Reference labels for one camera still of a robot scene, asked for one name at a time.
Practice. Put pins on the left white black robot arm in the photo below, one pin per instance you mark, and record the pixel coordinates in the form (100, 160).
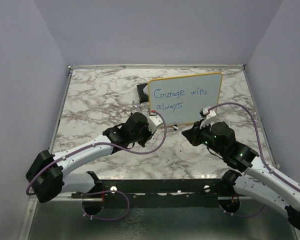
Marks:
(48, 174)

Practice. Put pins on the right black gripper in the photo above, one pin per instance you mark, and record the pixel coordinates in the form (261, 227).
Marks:
(192, 134)

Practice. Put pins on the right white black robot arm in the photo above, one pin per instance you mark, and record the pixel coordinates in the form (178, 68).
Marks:
(252, 177)

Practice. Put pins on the yellow framed whiteboard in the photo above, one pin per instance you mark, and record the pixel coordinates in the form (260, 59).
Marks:
(180, 99)

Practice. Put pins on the black box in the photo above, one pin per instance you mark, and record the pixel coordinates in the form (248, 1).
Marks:
(143, 98)

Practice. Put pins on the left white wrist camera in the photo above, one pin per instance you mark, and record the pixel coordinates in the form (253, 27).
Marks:
(154, 122)

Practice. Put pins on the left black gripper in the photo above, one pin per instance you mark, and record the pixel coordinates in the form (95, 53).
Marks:
(149, 135)

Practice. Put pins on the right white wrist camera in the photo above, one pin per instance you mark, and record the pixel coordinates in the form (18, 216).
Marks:
(208, 116)

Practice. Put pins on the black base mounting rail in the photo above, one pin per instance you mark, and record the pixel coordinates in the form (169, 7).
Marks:
(160, 193)

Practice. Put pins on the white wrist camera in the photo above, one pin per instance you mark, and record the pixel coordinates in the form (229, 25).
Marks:
(208, 116)
(154, 122)

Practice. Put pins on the white flat box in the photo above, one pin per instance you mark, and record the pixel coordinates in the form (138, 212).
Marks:
(145, 90)

